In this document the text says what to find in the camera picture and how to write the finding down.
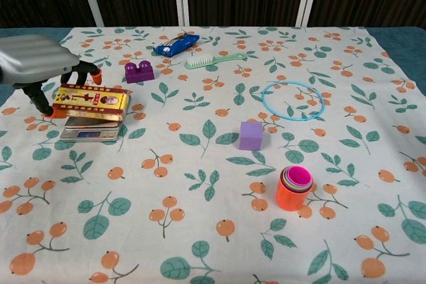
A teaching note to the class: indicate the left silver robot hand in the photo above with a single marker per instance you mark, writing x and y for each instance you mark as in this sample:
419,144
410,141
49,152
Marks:
33,58

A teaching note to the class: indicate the yellow and red box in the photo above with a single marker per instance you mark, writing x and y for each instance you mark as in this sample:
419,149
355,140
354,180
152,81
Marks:
90,102

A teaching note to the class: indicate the silver digital kitchen scale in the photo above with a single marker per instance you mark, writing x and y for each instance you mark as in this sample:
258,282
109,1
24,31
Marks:
90,134

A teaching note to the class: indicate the purple toy brick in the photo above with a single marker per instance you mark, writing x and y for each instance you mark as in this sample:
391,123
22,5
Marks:
139,74

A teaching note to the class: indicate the blue snack packet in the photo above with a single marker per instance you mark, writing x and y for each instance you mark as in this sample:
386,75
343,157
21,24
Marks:
176,45

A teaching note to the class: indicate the green brush with white bristles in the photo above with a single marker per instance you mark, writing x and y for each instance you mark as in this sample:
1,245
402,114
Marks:
197,62

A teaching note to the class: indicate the purple foam cube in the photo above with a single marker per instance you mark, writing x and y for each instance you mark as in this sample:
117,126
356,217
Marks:
250,137

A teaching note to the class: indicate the floral white tablecloth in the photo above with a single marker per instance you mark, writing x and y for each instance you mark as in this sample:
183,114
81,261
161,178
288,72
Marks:
206,230

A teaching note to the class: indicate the magenta stacking cup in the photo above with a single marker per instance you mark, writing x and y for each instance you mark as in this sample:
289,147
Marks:
299,176

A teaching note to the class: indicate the orange stacking cup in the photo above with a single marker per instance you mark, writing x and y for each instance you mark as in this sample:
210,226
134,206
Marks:
289,201

